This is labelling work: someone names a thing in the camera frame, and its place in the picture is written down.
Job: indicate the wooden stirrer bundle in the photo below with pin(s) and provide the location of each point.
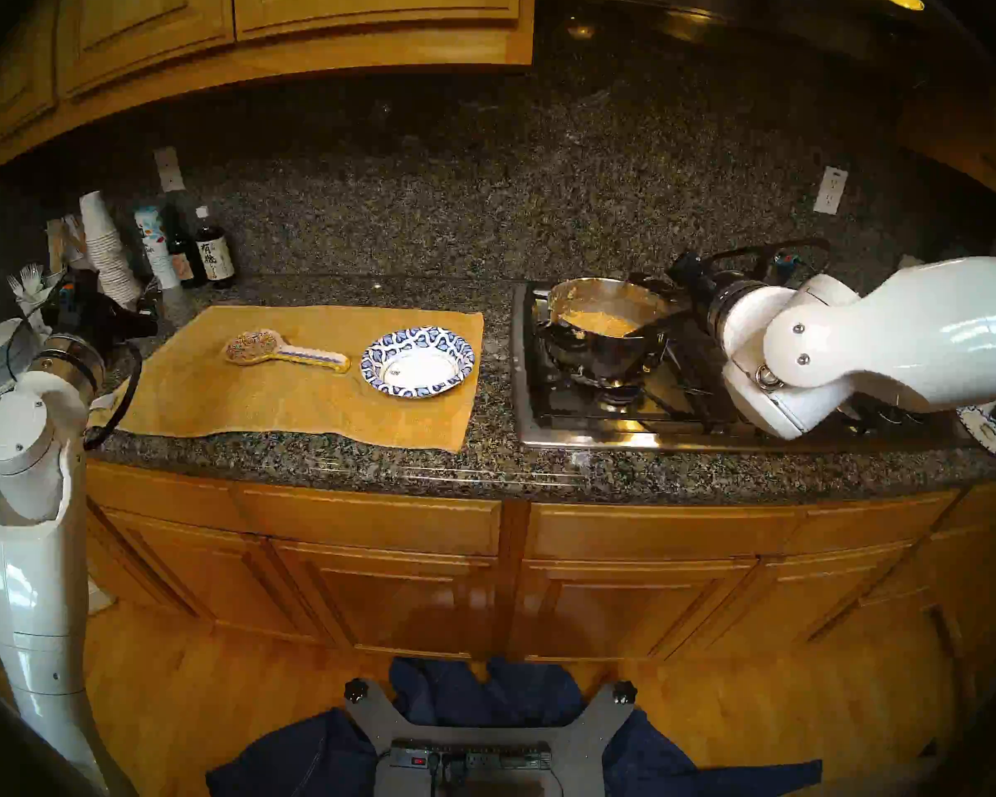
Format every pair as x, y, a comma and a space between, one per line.
65, 239

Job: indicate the stainless gas cooktop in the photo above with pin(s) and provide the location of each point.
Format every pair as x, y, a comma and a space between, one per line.
681, 413

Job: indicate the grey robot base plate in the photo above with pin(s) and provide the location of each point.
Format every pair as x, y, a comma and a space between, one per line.
577, 733

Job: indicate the blue white patterned paper bowl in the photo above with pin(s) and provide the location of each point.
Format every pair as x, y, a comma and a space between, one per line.
417, 365

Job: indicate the small dark glass bottle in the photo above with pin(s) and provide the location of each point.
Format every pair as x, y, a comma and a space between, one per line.
185, 264

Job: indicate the stainless steel pot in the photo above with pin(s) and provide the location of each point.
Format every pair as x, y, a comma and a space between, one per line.
606, 359

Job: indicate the white plastic forks bundle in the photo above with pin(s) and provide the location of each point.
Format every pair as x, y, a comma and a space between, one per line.
31, 282

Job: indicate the patterned paper plate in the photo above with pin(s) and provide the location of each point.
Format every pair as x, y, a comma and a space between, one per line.
988, 430

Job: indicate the white salt canister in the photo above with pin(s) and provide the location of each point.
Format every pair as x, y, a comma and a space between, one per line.
158, 251

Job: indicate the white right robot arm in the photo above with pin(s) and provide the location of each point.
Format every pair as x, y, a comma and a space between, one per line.
896, 347

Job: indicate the yellow cloth towel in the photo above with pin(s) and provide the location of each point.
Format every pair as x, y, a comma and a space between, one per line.
299, 405

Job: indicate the colourful ceramic spoon rest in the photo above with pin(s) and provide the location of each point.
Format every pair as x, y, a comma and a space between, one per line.
253, 347

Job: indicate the wooden base cabinets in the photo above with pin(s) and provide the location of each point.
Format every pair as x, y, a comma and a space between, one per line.
631, 571

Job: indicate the soy sauce bottle white cap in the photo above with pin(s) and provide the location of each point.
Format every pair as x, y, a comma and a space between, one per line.
216, 260

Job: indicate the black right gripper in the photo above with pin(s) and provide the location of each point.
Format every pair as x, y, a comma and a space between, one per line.
693, 279

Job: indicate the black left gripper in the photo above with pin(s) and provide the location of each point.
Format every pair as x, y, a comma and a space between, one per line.
87, 314

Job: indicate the wooden upper cabinet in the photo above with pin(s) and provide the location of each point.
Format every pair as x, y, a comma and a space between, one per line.
979, 139
299, 15

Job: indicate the white wall outlet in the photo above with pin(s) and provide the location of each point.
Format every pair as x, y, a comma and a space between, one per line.
831, 190
169, 169

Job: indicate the dark blue cloth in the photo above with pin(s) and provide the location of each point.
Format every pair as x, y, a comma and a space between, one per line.
465, 687

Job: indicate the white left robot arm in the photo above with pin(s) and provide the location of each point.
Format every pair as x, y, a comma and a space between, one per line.
25, 554

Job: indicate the stack of white paper cups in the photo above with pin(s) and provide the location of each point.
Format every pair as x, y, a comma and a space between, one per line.
112, 260

